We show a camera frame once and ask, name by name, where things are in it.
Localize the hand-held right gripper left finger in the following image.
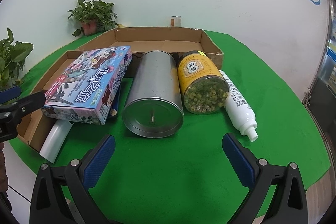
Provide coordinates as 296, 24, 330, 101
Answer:
29, 134, 124, 224

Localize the white spray bottle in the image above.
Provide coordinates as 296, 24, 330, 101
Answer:
219, 70, 259, 143

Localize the yellow label flower jar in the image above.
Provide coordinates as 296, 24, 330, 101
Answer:
177, 50, 230, 115

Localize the small potted plant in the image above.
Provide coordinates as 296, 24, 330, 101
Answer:
68, 0, 118, 37

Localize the colourful printed game box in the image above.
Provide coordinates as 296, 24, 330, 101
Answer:
41, 46, 132, 125

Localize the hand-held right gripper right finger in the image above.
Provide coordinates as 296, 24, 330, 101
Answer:
222, 133, 307, 224

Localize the brown cardboard box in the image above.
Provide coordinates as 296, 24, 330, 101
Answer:
16, 27, 224, 153

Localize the large leafy plant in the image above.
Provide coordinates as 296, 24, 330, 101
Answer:
0, 27, 34, 92

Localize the small glass jar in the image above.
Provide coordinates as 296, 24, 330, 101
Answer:
169, 15, 182, 28

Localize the person's left forearm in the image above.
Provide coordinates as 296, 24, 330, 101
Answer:
0, 143, 9, 193

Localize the black cable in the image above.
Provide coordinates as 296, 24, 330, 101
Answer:
8, 185, 32, 204

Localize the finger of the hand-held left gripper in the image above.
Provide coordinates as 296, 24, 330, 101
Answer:
0, 91, 47, 143
0, 86, 22, 111

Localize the silver metal can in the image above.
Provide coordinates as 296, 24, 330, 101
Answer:
121, 50, 184, 139

